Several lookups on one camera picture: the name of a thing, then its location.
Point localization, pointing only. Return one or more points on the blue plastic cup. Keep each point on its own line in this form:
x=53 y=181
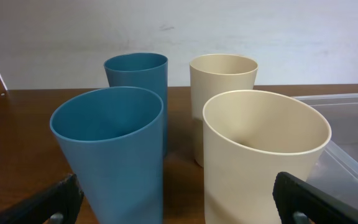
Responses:
x=144 y=70
x=112 y=139

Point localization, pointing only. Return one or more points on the near cream plastic cup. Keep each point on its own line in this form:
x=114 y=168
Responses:
x=249 y=136

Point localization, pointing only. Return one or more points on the cream plastic cup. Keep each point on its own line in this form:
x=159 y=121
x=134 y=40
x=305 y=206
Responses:
x=211 y=75
x=249 y=136

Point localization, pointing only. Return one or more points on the near blue plastic cup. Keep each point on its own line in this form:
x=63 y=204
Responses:
x=112 y=139

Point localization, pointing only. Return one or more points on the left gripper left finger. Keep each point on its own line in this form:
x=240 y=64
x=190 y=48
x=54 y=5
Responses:
x=63 y=198

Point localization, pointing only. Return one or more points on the far cream plastic cup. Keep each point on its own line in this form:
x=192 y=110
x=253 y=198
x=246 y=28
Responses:
x=211 y=75

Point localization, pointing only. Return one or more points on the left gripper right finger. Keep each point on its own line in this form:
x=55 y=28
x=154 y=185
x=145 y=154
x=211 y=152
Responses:
x=300 y=202

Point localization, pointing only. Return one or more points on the far blue plastic cup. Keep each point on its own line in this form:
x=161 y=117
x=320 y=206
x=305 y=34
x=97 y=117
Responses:
x=144 y=70

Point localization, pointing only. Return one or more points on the clear plastic storage container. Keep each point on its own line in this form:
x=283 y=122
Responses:
x=336 y=172

